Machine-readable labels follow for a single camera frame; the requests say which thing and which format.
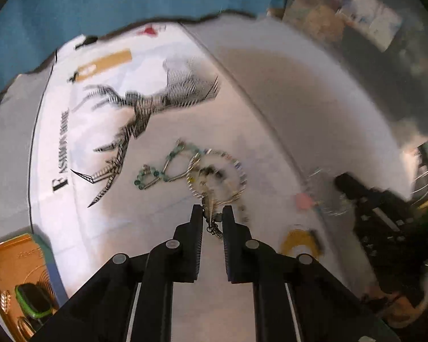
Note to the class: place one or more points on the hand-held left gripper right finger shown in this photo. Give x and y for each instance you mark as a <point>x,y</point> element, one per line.
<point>228,235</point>

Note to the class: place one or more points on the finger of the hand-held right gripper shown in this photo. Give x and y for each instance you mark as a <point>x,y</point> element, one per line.
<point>347,185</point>

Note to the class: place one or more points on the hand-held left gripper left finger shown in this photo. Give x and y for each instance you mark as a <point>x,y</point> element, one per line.
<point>198,235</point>

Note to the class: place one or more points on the black green watch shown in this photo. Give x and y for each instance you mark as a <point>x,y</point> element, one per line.
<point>32,299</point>

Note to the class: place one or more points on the orange metal tray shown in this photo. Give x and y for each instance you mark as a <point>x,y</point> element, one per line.
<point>7,267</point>

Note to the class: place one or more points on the gold bangle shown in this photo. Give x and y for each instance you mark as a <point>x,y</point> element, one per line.
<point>23,326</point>

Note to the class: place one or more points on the white printed table runner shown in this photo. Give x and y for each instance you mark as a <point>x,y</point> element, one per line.
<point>135,228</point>

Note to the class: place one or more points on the grey table cloth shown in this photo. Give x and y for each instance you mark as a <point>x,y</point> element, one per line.
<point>306,89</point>

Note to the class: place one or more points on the clear plastic storage box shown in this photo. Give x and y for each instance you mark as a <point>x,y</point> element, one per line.
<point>306,10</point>

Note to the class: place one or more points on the blue curtain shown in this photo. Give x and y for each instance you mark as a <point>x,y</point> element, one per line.
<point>92,0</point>

